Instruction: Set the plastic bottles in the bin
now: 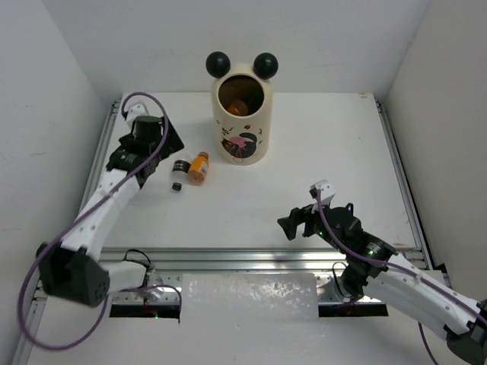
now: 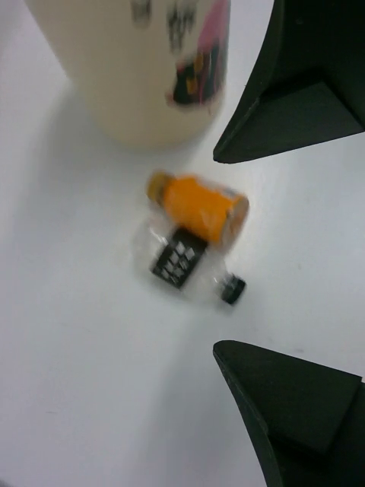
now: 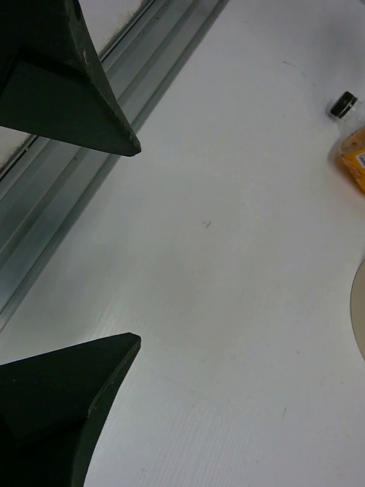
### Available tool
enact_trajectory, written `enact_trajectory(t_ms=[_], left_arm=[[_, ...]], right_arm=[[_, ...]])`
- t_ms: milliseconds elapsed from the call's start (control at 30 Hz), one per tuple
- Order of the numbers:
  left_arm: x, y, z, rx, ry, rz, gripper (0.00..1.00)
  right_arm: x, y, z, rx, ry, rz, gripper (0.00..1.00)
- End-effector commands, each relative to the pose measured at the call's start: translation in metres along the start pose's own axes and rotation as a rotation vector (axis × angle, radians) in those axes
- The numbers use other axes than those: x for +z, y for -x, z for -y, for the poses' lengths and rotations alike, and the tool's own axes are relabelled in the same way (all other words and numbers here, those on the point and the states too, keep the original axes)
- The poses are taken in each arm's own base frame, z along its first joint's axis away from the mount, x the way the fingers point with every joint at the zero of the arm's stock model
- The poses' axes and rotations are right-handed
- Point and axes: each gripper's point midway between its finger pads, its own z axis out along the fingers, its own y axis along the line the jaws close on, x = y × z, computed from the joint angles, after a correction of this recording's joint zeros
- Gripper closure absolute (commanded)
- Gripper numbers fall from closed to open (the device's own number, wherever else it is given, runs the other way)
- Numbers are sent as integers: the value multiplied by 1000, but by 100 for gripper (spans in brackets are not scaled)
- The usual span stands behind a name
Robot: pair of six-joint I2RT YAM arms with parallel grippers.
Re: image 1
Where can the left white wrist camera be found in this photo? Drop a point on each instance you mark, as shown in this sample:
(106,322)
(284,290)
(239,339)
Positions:
(134,111)

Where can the aluminium frame rail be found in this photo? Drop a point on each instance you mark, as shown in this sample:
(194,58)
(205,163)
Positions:
(155,276)

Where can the cream bin with black ears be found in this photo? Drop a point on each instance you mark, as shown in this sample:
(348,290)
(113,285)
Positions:
(241,99)

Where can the clear bottle with black label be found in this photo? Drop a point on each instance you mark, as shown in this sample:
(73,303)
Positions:
(179,171)

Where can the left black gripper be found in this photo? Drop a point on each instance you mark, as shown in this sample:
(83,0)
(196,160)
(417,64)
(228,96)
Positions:
(172,139)

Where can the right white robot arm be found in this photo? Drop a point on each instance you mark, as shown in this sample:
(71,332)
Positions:
(376,269)

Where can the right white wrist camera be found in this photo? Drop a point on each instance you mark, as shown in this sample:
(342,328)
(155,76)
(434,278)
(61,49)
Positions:
(323,191)

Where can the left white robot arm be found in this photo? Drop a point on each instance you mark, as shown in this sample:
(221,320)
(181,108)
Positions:
(91,228)

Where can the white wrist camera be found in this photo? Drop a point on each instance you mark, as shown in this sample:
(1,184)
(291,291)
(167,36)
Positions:
(323,191)
(134,111)

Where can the orange bottle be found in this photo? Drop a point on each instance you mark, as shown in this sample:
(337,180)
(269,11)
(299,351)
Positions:
(198,168)
(238,108)

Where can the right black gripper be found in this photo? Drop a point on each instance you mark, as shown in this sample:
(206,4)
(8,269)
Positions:
(297,216)

